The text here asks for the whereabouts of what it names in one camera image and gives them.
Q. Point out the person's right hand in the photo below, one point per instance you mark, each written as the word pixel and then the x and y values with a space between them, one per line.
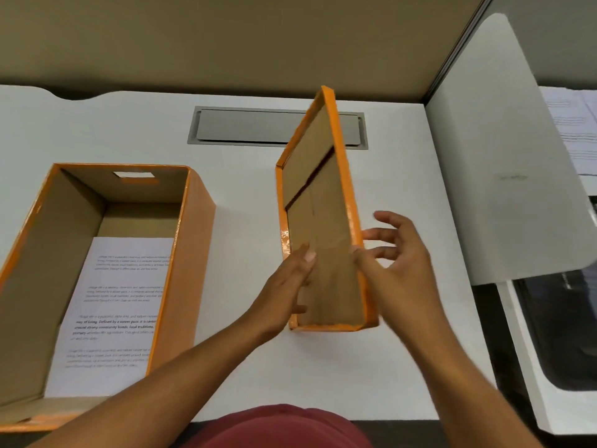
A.
pixel 405 279

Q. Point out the person's red shirt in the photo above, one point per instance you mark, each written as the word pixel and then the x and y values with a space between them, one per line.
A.
pixel 280 429

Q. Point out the orange cardboard box lid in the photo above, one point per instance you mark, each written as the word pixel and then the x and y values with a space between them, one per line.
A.
pixel 322 214

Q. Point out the white framed dark panel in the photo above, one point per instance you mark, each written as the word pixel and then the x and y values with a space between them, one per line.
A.
pixel 564 331

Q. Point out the person's right middle finger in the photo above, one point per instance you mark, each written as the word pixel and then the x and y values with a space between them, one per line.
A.
pixel 380 235

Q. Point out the stack of printed papers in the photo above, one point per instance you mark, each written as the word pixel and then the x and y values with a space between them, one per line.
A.
pixel 571 130

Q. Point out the person's right forearm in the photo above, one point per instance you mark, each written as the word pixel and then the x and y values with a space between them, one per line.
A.
pixel 461 387

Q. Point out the person's left forearm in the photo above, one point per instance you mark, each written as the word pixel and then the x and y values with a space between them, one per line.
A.
pixel 177 387

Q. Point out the person's left thumb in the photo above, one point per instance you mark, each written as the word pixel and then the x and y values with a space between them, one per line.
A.
pixel 301 265

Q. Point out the white printed paper sheet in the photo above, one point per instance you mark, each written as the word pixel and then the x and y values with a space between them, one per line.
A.
pixel 116 293

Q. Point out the open orange cardboard box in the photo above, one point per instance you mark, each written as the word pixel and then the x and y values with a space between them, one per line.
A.
pixel 28 284

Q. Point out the person's left hand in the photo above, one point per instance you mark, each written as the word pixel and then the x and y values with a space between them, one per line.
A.
pixel 277 293

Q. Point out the white desk divider panel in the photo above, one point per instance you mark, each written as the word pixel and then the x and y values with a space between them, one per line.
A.
pixel 503 158

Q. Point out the person's right thumb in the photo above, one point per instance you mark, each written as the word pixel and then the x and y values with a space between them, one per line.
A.
pixel 364 263

